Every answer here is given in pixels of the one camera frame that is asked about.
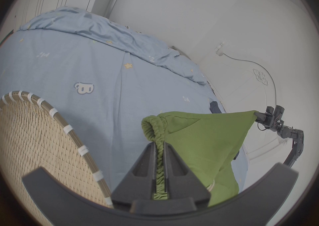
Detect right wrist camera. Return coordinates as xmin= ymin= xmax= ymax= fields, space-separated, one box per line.
xmin=266 ymin=105 xmax=285 ymax=121

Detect round woven basket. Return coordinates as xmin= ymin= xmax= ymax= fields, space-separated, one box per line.
xmin=0 ymin=91 xmax=114 ymax=222

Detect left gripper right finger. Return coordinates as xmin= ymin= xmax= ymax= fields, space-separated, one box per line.
xmin=164 ymin=143 xmax=211 ymax=207

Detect pale blue quilt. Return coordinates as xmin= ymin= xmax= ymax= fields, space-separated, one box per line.
xmin=19 ymin=6 xmax=207 ymax=85

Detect bed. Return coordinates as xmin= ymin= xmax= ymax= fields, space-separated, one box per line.
xmin=0 ymin=6 xmax=299 ymax=210

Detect green shorts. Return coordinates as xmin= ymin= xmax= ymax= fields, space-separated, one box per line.
xmin=141 ymin=110 xmax=259 ymax=207

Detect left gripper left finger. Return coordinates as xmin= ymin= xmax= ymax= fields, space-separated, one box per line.
xmin=111 ymin=143 xmax=157 ymax=212

